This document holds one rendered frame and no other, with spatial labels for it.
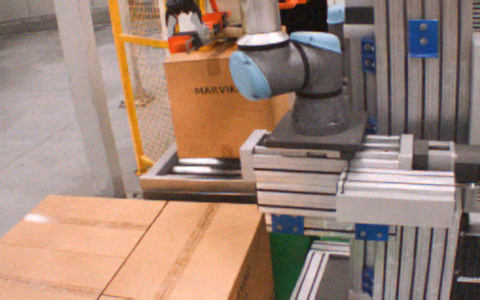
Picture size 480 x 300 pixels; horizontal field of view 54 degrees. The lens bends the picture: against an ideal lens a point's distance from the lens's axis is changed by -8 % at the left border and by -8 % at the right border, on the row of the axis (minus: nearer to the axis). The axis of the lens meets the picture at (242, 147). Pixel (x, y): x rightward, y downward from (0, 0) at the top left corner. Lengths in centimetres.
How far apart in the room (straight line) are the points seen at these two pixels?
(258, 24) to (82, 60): 194
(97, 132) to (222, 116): 125
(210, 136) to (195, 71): 26
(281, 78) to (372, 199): 33
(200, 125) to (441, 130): 97
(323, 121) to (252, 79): 22
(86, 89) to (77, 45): 27
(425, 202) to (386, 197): 9
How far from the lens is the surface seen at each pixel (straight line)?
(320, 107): 118
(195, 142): 199
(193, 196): 206
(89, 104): 298
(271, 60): 107
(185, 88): 192
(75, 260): 180
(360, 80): 139
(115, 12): 334
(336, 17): 163
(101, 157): 307
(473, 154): 123
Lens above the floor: 149
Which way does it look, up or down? 23 degrees down
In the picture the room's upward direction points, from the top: 6 degrees counter-clockwise
